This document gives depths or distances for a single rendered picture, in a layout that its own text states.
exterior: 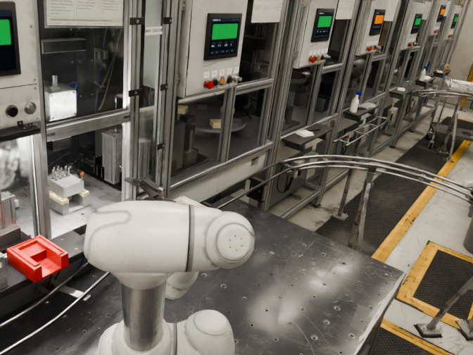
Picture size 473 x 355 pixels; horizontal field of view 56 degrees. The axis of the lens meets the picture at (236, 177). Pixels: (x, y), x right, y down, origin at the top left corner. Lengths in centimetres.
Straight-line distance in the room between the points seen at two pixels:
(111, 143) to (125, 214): 123
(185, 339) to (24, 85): 89
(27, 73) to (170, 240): 85
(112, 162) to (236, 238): 134
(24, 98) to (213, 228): 88
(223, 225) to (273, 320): 105
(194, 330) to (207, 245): 58
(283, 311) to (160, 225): 112
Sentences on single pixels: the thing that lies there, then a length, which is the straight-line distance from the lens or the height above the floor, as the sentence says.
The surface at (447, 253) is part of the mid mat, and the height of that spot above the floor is 1.
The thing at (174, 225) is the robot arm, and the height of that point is 145.
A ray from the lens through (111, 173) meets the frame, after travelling 211.
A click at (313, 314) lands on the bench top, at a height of 68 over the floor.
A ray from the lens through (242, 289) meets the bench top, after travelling 192.
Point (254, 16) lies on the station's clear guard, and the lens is 239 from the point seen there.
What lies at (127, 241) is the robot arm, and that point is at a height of 143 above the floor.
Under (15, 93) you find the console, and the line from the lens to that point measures 150.
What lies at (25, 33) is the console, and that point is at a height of 164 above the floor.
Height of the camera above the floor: 188
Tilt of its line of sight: 25 degrees down
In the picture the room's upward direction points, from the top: 8 degrees clockwise
